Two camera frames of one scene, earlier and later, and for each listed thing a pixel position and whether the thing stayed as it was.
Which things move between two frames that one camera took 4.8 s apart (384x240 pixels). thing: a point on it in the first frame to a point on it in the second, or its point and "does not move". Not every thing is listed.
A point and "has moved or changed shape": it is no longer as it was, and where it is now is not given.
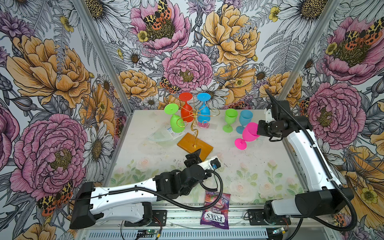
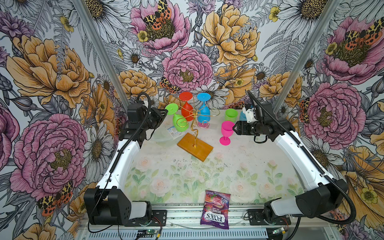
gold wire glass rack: x=192 y=142 does not move
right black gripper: x=261 y=130 to x=242 y=128
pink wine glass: x=249 y=134 to x=227 y=131
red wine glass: x=187 y=112 does not move
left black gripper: x=194 y=158 to x=158 y=115
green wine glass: x=177 y=123 has moved or changed shape
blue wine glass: x=203 y=114 does not move
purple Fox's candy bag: x=218 y=215 does not move
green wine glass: x=230 y=117 does not move
